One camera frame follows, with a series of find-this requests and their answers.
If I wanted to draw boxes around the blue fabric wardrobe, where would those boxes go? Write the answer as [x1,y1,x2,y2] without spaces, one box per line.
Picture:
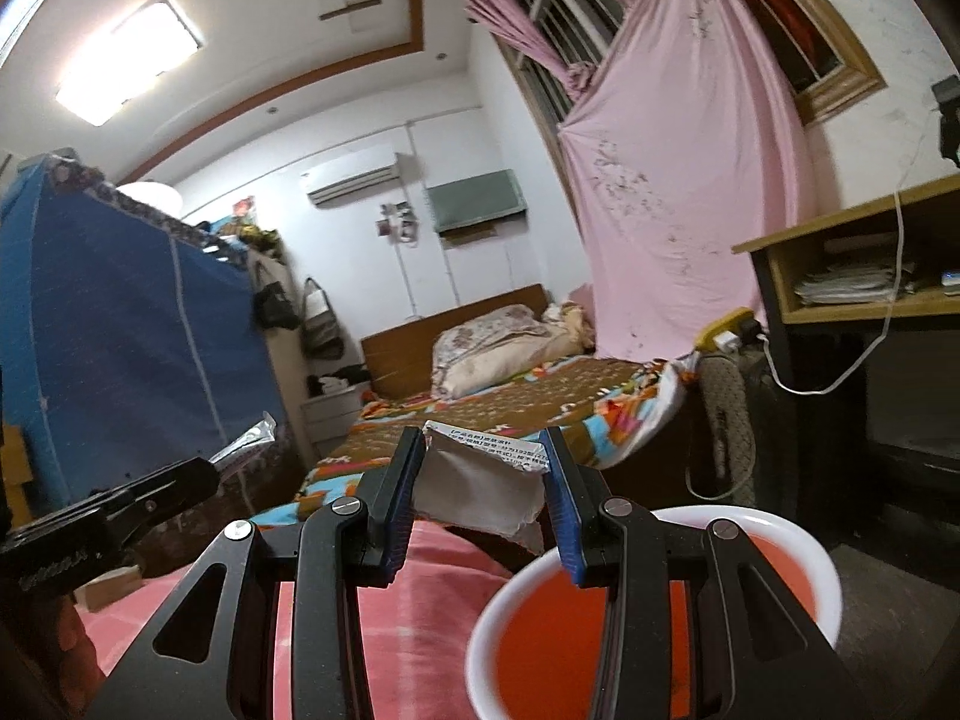
[0,154,293,526]

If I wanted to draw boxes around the white air conditioner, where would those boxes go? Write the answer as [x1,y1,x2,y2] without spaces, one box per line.
[304,152,402,206]

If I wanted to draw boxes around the white nightstand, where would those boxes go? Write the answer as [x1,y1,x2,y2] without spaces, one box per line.
[302,382,372,458]

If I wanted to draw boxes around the wooden cabinet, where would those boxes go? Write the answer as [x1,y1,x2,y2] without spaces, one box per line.
[0,424,35,526]

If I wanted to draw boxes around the television with green cover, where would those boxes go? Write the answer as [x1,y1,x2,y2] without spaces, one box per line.
[425,170,526,233]

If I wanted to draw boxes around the colourful items pile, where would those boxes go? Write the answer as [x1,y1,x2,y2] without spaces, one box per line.
[202,199,286,260]

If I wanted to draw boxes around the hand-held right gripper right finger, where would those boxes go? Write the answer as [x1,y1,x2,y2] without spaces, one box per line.
[538,426,845,720]

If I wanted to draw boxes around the white globe lamp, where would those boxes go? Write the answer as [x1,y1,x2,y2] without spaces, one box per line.
[116,180,182,215]

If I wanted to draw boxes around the colourful patterned blanket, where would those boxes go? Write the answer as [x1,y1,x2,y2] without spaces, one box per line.
[292,356,702,526]

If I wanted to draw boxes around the black handbag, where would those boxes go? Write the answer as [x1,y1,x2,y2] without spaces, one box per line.
[253,281,301,331]

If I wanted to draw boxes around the white cable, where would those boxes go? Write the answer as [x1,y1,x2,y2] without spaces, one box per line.
[761,187,905,396]

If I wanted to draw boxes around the dark handbag with long strap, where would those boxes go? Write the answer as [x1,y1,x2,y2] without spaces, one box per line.
[300,277,346,361]

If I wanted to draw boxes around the stack of papers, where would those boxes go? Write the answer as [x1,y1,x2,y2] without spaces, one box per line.
[793,262,920,306]

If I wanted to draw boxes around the cream pillow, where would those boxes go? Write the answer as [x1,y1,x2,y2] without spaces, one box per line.
[442,330,593,398]

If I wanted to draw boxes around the silver foil wrapper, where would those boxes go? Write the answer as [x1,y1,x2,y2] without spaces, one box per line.
[208,411,280,475]

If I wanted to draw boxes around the wooden desk with black legs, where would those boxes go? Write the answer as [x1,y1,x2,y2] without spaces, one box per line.
[731,172,960,496]

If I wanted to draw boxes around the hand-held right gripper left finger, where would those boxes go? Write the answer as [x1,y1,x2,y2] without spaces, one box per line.
[96,426,427,720]

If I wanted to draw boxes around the beige cabinet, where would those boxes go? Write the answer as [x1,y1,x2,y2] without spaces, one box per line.
[247,251,316,458]

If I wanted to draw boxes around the cloth-covered floor fan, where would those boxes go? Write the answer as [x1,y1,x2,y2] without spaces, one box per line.
[686,352,758,503]

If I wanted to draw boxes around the wall hanging ornaments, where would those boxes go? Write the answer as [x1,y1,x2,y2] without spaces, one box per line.
[377,202,417,242]

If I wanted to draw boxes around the floral pillow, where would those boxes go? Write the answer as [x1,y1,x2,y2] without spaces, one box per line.
[433,305,556,368]

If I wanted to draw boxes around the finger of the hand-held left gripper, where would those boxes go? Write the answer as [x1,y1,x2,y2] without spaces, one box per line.
[97,456,220,542]

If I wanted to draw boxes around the cardboard box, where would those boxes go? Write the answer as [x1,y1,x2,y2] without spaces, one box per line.
[73,564,143,612]

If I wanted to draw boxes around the pink curtain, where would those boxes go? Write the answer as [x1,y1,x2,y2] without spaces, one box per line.
[463,0,653,102]

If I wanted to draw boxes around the black wall box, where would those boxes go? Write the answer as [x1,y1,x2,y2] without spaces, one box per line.
[930,77,960,162]

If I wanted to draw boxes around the red basin with white rim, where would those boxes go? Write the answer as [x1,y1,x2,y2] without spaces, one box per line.
[463,506,842,720]

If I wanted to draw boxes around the yellow power strip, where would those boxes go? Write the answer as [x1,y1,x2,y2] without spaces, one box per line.
[694,307,762,353]

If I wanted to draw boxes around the wooden headboard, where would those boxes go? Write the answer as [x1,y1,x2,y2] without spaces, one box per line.
[360,283,548,398]

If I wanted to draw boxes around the white snack packet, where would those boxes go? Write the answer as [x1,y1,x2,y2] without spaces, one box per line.
[411,420,550,552]

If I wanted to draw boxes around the ceiling light panel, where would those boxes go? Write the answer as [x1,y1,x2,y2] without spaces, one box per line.
[54,0,203,125]

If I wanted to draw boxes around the hanging pink sheet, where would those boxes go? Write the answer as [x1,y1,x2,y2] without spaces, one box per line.
[559,0,822,361]

